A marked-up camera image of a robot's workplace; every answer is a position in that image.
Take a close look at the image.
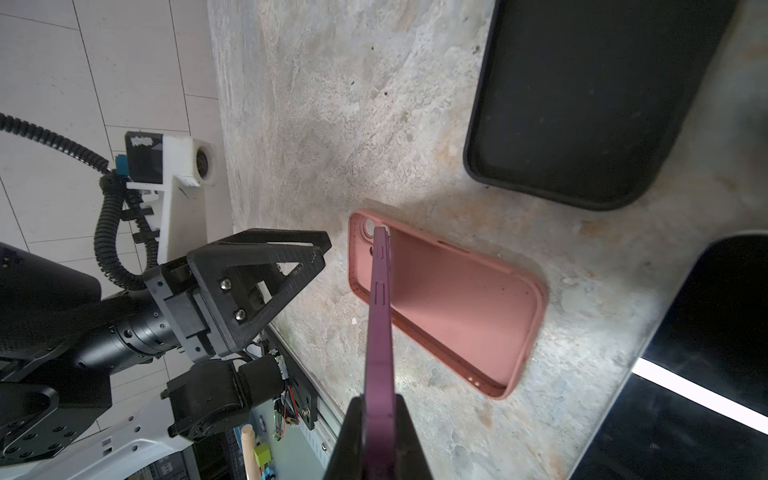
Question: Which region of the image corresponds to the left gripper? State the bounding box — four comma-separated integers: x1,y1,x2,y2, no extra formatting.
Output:
142,229,331,440

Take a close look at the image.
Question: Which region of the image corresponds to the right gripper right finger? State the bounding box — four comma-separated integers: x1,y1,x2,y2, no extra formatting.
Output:
395,395,433,480

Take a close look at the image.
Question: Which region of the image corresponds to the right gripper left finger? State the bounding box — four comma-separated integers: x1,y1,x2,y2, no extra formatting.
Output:
323,396,364,480

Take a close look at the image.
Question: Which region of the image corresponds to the purple-edged black phone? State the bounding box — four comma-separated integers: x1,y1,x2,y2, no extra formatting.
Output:
363,226,396,479

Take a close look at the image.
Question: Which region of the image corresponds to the pink phone case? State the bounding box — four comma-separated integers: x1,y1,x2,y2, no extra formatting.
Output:
348,209,547,400

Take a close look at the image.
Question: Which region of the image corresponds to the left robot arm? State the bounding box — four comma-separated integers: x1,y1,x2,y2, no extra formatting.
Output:
1,229,331,479

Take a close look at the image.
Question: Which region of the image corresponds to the middle black phone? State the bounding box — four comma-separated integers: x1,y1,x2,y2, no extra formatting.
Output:
570,231,767,479

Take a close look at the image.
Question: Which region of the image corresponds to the black phone case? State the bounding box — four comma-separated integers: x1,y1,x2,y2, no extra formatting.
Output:
463,1,737,211

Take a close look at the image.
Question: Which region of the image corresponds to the left circuit board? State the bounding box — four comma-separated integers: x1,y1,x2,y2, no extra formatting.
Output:
251,393,324,479

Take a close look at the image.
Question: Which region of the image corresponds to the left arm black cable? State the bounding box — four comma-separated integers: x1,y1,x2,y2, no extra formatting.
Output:
0,112,160,293

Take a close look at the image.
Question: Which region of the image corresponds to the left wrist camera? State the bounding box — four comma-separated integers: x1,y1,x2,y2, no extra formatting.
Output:
116,131,218,264

